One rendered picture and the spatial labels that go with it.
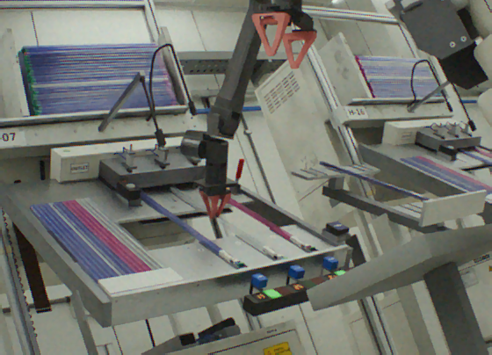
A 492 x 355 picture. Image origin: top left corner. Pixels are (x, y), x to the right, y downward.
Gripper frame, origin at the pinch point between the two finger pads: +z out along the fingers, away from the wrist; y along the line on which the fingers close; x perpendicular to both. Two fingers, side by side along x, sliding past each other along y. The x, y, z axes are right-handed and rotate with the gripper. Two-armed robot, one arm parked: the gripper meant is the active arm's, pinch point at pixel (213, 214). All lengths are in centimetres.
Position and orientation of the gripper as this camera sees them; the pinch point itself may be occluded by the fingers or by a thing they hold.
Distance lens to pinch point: 186.5
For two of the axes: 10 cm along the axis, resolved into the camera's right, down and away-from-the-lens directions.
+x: 6.2, 2.3, -7.5
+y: -7.8, 1.1, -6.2
